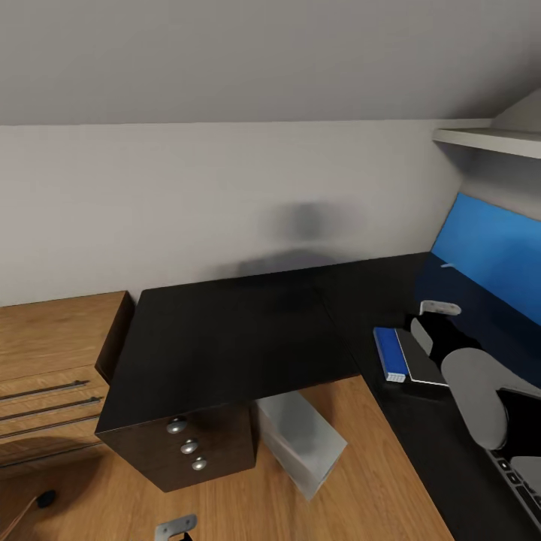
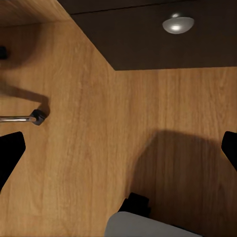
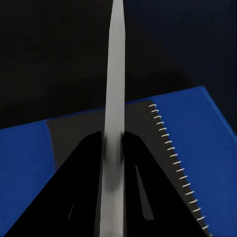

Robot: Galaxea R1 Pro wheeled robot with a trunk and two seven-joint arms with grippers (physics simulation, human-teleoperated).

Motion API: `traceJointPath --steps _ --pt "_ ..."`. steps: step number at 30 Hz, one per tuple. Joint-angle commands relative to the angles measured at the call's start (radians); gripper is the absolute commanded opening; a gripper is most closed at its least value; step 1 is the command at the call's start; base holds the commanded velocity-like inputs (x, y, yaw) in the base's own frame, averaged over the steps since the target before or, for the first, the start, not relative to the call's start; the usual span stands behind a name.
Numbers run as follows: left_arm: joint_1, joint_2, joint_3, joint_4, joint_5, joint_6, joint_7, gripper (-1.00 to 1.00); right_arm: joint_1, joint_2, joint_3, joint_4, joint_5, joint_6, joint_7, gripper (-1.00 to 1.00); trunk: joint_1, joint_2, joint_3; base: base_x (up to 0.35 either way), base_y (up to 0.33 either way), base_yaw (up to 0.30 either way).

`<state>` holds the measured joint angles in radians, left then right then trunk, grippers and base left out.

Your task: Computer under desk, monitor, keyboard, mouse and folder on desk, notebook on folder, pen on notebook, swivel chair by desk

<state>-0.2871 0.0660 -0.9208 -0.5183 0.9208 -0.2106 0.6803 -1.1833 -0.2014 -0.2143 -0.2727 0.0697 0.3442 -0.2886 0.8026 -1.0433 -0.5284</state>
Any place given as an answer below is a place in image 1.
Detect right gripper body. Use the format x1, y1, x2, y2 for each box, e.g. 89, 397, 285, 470
404, 313, 416, 331

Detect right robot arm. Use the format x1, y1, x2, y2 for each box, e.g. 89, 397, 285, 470
404, 301, 541, 497

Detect swivel chair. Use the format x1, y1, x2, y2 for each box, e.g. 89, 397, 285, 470
0, 491, 55, 541

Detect folder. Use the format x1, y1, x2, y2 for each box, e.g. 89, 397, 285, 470
373, 327, 428, 385

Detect keyboard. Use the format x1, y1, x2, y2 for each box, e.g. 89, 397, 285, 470
484, 449, 541, 532

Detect notebook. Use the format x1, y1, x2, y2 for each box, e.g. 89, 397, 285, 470
395, 328, 449, 388

